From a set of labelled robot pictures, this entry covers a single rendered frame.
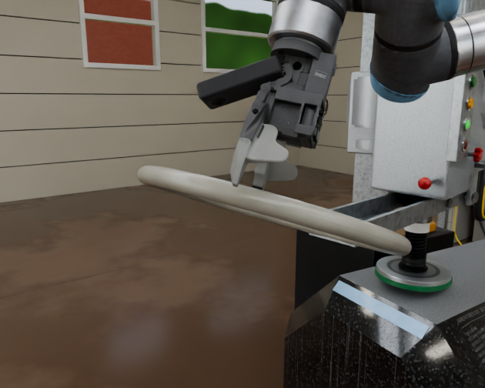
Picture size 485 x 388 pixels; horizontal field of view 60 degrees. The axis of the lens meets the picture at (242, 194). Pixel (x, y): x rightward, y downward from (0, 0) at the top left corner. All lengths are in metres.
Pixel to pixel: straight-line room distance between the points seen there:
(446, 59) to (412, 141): 0.56
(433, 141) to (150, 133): 6.39
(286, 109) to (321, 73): 0.06
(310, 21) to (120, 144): 6.65
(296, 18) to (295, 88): 0.08
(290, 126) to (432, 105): 0.71
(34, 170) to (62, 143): 0.56
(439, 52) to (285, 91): 0.25
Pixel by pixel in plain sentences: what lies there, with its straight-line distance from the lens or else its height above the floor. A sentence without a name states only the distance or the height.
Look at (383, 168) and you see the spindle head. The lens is 1.27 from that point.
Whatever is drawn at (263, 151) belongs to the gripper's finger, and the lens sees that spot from 0.49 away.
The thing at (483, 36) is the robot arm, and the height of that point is 1.51.
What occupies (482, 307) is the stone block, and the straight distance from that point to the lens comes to 1.39.
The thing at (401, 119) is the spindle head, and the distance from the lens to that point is 1.23.
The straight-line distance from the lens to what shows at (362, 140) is 2.26.
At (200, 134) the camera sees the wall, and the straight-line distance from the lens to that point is 7.78.
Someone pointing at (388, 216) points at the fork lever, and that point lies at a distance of 1.03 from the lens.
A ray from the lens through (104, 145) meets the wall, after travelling 7.05.
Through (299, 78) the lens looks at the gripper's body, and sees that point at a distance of 0.56.
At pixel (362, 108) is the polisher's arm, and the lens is 2.23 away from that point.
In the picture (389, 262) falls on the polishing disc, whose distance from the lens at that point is 1.42.
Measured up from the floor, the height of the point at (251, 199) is 1.31.
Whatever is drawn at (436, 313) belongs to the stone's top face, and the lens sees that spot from 1.28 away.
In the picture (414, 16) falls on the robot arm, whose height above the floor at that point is 1.53.
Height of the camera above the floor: 1.43
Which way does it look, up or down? 13 degrees down
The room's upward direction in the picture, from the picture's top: straight up
